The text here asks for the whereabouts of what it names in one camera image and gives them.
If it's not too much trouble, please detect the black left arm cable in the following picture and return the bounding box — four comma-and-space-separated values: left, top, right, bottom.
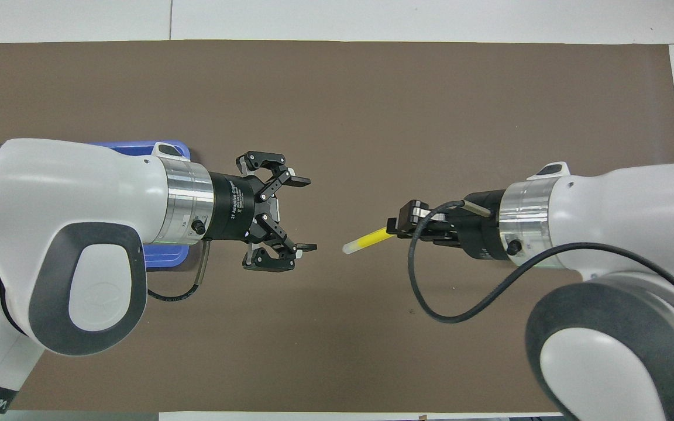
147, 240, 212, 303

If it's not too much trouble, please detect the yellow pen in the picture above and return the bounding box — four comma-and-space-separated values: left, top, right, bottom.
342, 227, 393, 255

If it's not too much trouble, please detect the brown table mat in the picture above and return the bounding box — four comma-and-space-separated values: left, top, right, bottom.
0, 40, 674, 413

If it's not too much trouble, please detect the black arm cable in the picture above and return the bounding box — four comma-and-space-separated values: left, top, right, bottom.
408, 199, 674, 324
147, 240, 212, 303

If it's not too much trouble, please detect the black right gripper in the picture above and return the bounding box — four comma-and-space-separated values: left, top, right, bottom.
387, 188, 504, 262

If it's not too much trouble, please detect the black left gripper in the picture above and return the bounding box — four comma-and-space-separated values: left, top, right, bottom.
205, 151, 318, 272

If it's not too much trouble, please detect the blue plastic tray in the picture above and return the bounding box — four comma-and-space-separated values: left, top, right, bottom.
88, 140, 191, 270

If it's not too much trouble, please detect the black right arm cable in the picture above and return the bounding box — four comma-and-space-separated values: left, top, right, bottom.
408, 199, 674, 324

